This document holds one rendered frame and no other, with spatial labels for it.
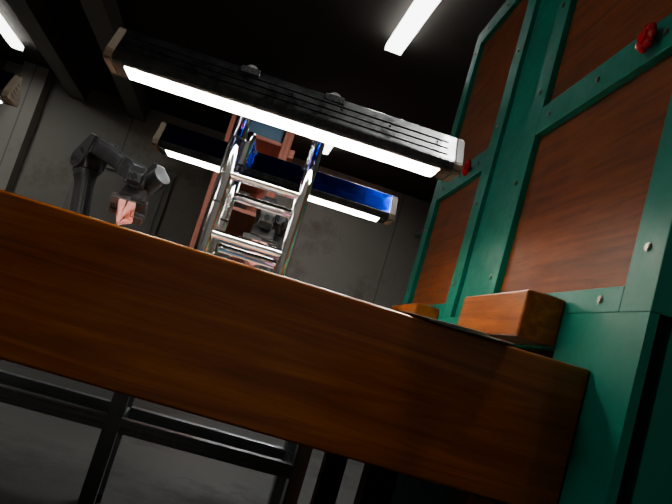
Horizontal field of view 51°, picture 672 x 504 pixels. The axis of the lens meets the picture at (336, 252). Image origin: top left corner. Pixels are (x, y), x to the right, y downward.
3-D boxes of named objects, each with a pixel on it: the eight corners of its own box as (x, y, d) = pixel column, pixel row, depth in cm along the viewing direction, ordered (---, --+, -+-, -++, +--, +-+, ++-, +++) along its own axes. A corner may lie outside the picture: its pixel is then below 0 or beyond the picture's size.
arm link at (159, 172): (175, 189, 204) (169, 157, 210) (153, 178, 197) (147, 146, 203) (148, 208, 208) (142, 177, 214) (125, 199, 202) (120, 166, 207)
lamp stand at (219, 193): (168, 312, 131) (240, 93, 137) (271, 342, 133) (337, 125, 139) (155, 310, 112) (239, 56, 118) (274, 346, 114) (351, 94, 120)
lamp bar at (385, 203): (154, 152, 176) (163, 125, 177) (387, 226, 181) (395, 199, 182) (150, 144, 168) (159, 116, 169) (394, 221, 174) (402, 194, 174)
